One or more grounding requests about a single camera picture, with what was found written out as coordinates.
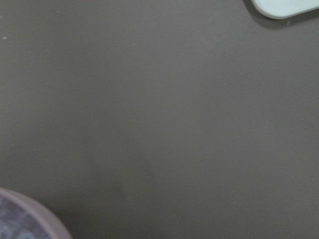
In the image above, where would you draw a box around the clear ice cubes pile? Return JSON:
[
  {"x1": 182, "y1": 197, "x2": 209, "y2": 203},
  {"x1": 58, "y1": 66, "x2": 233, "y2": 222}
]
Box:
[{"x1": 0, "y1": 196, "x2": 50, "y2": 239}]

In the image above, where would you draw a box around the cream rectangular tray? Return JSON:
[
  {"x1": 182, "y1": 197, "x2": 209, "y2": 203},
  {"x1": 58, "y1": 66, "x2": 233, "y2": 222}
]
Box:
[{"x1": 252, "y1": 0, "x2": 319, "y2": 19}]

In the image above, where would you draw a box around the pink bowl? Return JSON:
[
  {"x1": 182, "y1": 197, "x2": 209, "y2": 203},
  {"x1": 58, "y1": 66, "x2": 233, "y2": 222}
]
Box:
[{"x1": 0, "y1": 188, "x2": 72, "y2": 239}]

